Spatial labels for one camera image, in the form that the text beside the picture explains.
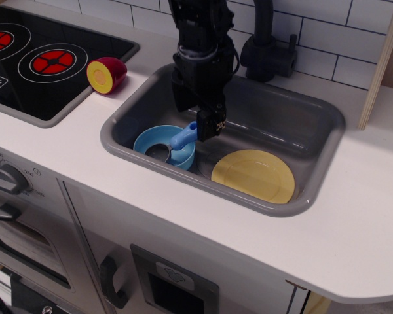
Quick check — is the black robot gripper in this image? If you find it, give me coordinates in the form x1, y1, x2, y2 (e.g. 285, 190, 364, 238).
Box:
172, 48, 234, 142

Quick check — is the blue handled grey spoon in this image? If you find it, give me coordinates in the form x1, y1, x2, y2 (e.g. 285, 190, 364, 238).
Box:
145, 121, 198, 162

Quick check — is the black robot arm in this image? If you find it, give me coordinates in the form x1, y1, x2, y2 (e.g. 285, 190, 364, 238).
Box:
169, 1, 239, 141

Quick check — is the light blue bowl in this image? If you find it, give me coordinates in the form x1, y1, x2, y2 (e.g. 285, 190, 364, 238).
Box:
133, 125, 196, 170

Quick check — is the grey sink basin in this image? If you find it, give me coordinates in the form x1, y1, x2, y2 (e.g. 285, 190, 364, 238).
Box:
100, 65, 345, 217

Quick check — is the yellow plate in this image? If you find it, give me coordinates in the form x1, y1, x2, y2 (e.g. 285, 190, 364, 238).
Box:
211, 149, 295, 204

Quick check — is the dark grey faucet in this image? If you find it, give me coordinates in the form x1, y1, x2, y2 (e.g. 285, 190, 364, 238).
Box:
240, 0, 298, 82

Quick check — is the red yellow toy fruit half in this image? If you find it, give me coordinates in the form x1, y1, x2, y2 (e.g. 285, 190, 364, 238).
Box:
86, 57, 128, 94

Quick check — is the black toy stove top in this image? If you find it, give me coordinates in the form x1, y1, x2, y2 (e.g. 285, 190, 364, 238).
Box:
0, 6, 140, 128

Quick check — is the grey oven knob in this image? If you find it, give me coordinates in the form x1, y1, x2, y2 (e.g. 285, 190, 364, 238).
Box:
0, 164, 29, 195

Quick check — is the oven door window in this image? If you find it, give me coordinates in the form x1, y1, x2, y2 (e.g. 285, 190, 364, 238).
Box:
0, 220, 71, 289

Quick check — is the black cabinet door handle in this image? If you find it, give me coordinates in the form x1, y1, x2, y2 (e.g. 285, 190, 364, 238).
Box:
100, 256, 128, 309

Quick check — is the light wooden side post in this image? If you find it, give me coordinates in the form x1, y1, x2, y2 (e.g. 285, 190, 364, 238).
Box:
357, 16, 393, 130

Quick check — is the grey oven door handle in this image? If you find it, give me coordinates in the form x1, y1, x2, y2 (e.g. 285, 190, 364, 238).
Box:
0, 204, 21, 221

